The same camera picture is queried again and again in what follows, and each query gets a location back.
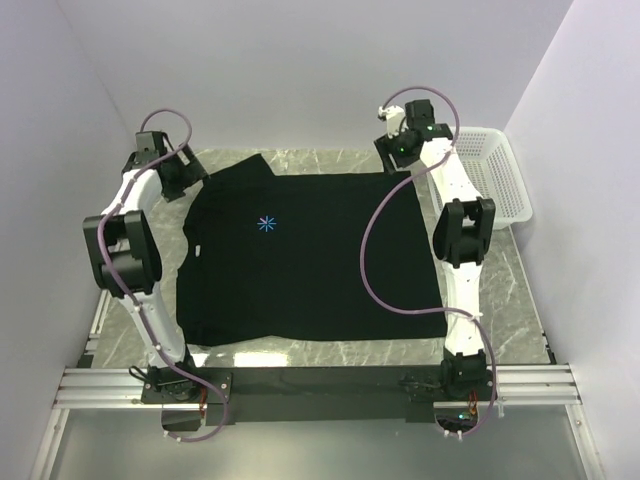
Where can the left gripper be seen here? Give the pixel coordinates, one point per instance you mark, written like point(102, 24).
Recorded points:
point(192, 173)

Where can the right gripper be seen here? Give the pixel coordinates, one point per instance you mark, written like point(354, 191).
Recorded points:
point(385, 146)

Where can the white plastic mesh basket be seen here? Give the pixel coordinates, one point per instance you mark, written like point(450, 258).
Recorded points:
point(483, 162)

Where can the black t-shirt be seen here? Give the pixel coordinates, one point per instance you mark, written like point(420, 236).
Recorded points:
point(333, 257)

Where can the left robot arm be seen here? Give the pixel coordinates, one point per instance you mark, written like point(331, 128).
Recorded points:
point(126, 262)

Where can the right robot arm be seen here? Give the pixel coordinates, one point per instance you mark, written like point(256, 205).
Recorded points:
point(460, 240)

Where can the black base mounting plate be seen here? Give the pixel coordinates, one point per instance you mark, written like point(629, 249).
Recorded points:
point(288, 394)

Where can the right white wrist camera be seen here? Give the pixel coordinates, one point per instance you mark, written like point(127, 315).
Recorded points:
point(394, 118)

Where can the aluminium rail frame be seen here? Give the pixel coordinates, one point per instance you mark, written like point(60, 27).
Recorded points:
point(533, 442)

